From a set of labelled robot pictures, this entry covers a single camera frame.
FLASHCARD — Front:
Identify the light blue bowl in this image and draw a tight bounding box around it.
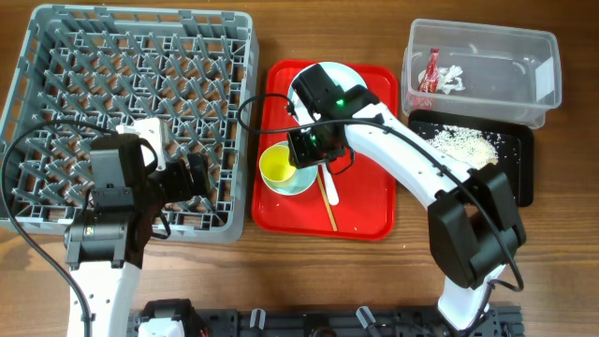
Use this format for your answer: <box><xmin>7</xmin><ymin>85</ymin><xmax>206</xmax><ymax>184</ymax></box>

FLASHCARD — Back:
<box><xmin>259</xmin><ymin>141</ymin><xmax>318</xmax><ymax>196</ymax></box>

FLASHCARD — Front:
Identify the red snack wrapper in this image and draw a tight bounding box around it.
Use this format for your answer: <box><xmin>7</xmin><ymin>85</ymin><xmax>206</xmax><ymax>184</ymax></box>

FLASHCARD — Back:
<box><xmin>412</xmin><ymin>48</ymin><xmax>440</xmax><ymax>110</ymax></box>

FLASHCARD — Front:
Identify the red plastic tray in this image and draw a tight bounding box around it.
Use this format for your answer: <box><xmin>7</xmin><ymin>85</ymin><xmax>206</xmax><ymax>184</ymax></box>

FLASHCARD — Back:
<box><xmin>251</xmin><ymin>60</ymin><xmax>399</xmax><ymax>241</ymax></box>

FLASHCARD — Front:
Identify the white tissue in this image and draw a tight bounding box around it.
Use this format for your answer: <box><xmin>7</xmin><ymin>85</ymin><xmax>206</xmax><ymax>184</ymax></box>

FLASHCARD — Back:
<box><xmin>418</xmin><ymin>66</ymin><xmax>465</xmax><ymax>95</ymax></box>

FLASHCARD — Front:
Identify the rice and peanut waste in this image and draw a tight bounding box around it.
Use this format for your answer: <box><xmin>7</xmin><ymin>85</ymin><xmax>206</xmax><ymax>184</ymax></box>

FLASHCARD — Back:
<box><xmin>427</xmin><ymin>125</ymin><xmax>499</xmax><ymax>169</ymax></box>

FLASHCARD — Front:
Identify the black food waste tray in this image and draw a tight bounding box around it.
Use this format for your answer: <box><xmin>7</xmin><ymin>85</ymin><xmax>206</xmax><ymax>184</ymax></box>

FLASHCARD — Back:
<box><xmin>408</xmin><ymin>110</ymin><xmax>534</xmax><ymax>207</ymax></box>

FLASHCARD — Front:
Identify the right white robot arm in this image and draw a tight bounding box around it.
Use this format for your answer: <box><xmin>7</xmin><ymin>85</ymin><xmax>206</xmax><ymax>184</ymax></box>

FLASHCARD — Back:
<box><xmin>287</xmin><ymin>64</ymin><xmax>526</xmax><ymax>332</ymax></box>

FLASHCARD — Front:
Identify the yellow plastic cup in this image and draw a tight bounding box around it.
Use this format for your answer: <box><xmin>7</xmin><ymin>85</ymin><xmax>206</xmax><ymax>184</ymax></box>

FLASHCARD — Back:
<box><xmin>259</xmin><ymin>144</ymin><xmax>297</xmax><ymax>183</ymax></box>

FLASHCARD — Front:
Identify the large light blue plate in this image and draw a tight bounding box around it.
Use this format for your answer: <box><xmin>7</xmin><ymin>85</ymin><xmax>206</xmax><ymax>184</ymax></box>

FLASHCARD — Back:
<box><xmin>287</xmin><ymin>62</ymin><xmax>367</xmax><ymax>125</ymax></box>

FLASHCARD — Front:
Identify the grey plastic dishwasher rack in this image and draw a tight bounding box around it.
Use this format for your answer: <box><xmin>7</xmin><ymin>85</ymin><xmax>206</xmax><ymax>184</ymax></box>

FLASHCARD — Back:
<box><xmin>1</xmin><ymin>5</ymin><xmax>259</xmax><ymax>242</ymax></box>

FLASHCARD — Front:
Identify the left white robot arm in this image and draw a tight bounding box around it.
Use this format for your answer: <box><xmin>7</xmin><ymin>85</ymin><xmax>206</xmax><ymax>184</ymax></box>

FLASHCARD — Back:
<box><xmin>65</xmin><ymin>134</ymin><xmax>210</xmax><ymax>336</ymax></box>

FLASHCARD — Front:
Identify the white plastic fork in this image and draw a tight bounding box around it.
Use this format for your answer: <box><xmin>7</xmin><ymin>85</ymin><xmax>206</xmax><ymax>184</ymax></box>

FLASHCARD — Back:
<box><xmin>319</xmin><ymin>163</ymin><xmax>340</xmax><ymax>206</ymax></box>

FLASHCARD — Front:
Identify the wooden chopstick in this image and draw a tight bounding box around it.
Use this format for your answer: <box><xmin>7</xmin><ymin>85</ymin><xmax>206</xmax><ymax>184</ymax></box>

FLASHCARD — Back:
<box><xmin>316</xmin><ymin>173</ymin><xmax>338</xmax><ymax>232</ymax></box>

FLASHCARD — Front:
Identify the clear plastic waste bin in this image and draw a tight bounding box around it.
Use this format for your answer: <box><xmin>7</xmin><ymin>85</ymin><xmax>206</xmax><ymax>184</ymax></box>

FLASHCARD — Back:
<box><xmin>401</xmin><ymin>19</ymin><xmax>562</xmax><ymax>129</ymax></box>

